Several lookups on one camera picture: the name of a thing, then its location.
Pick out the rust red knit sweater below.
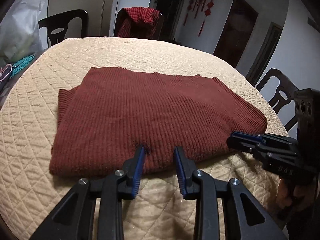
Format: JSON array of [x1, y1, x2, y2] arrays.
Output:
[[49, 67, 267, 177]]

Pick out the grey plastic bag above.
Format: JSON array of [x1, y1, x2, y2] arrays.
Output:
[[1, 0, 44, 65]]

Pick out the black chair behind table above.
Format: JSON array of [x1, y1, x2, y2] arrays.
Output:
[[38, 9, 89, 46]]

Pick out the black chair at right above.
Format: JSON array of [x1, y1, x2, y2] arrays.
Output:
[[255, 68, 301, 132]]

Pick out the chair with red garment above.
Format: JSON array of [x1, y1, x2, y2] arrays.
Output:
[[113, 7, 166, 41]]

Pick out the dark red door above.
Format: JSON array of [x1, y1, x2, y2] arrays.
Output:
[[213, 0, 258, 68]]

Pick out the red Chinese knot decoration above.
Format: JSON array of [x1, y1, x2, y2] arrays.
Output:
[[183, 0, 215, 37]]

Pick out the black camera box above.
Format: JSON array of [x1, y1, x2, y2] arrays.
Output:
[[294, 88, 319, 178]]

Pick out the right hand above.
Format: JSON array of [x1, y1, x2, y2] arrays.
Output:
[[276, 178, 318, 211]]

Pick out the beige quilted table cover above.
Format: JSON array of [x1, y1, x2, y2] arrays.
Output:
[[1, 37, 287, 239]]

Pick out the teal crochet mat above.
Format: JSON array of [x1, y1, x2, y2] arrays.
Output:
[[10, 54, 36, 78]]

